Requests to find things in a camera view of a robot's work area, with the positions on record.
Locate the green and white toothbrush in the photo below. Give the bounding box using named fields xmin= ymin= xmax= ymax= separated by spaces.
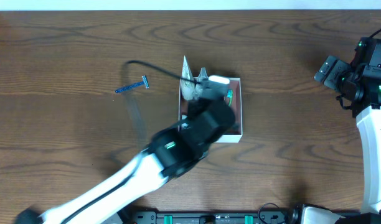
xmin=226 ymin=89 xmax=233 ymax=106

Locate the clear pump soap bottle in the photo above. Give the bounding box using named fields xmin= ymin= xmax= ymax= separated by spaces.
xmin=194 ymin=67 xmax=209 ymax=100

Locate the white squeeze tube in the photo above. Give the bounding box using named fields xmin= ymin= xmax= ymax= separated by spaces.
xmin=180 ymin=56 xmax=195 ymax=101

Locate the blue disposable razor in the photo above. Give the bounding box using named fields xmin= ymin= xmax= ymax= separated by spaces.
xmin=115 ymin=75 xmax=149 ymax=93

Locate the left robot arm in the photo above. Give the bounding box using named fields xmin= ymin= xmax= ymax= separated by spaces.
xmin=15 ymin=99 xmax=236 ymax=223

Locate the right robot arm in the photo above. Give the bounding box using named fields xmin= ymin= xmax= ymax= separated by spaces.
xmin=289 ymin=53 xmax=381 ymax=224

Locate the white box with pink interior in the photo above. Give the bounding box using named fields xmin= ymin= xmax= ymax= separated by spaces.
xmin=178 ymin=78 xmax=243 ymax=143

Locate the right black cable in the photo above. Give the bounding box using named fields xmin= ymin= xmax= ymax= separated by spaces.
xmin=369 ymin=23 xmax=381 ymax=39

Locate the black cable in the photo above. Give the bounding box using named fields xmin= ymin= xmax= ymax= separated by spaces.
xmin=369 ymin=23 xmax=381 ymax=39
xmin=61 ymin=59 xmax=204 ymax=224

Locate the left black cable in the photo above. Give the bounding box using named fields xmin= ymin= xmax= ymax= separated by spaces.
xmin=61 ymin=59 xmax=204 ymax=224

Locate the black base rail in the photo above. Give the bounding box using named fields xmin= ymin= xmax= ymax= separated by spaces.
xmin=128 ymin=210 xmax=291 ymax=224

